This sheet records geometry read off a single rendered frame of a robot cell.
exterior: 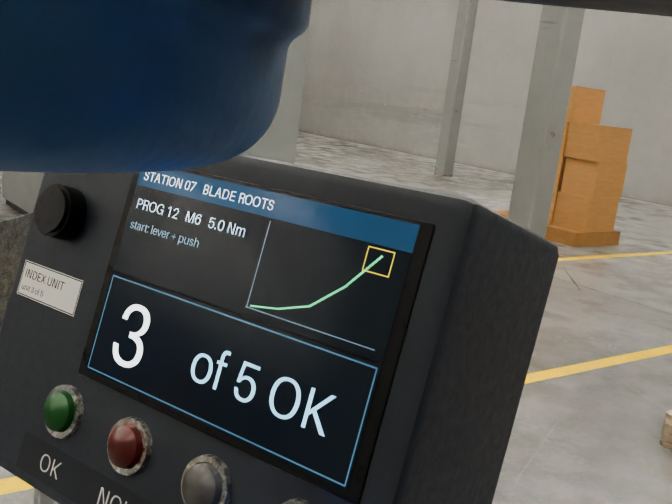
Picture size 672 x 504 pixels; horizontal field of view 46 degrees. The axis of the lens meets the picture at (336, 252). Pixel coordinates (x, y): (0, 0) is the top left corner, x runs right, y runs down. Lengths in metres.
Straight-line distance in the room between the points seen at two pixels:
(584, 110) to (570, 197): 0.93
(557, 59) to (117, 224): 6.12
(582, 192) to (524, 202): 2.09
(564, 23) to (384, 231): 6.19
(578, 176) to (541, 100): 2.22
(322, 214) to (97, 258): 0.14
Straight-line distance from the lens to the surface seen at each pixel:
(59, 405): 0.42
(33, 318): 0.46
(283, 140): 6.79
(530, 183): 6.51
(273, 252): 0.35
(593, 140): 8.48
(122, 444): 0.39
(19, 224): 1.79
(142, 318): 0.39
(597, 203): 8.62
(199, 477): 0.35
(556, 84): 6.48
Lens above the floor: 1.29
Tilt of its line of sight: 12 degrees down
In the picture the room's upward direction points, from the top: 7 degrees clockwise
